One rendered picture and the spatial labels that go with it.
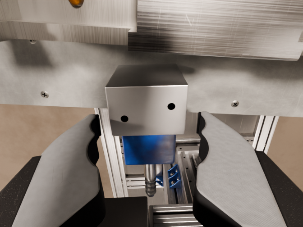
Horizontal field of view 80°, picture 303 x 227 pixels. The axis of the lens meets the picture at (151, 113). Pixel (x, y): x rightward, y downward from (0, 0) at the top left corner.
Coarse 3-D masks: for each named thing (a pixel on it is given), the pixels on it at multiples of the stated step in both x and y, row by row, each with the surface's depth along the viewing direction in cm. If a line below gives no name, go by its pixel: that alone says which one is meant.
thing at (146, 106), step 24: (120, 72) 13; (144, 72) 13; (168, 72) 13; (120, 96) 11; (144, 96) 11; (168, 96) 11; (120, 120) 12; (144, 120) 12; (168, 120) 12; (144, 144) 14; (168, 144) 14; (144, 168) 17
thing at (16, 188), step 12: (36, 156) 8; (24, 168) 8; (12, 180) 7; (24, 180) 7; (0, 192) 7; (12, 192) 7; (24, 192) 7; (0, 204) 6; (12, 204) 6; (0, 216) 6; (12, 216) 6
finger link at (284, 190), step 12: (264, 156) 8; (264, 168) 7; (276, 168) 7; (276, 180) 7; (288, 180) 7; (276, 192) 6; (288, 192) 6; (300, 192) 6; (288, 204) 6; (300, 204) 6; (288, 216) 6; (300, 216) 6
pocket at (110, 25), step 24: (0, 0) 7; (24, 0) 8; (48, 0) 8; (96, 0) 8; (120, 0) 8; (0, 24) 7; (24, 24) 7; (48, 24) 7; (72, 24) 7; (96, 24) 8; (120, 24) 8
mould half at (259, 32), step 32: (160, 0) 6; (192, 0) 6; (224, 0) 6; (256, 0) 6; (288, 0) 6; (128, 32) 6; (160, 32) 6; (192, 32) 6; (224, 32) 6; (256, 32) 6; (288, 32) 6
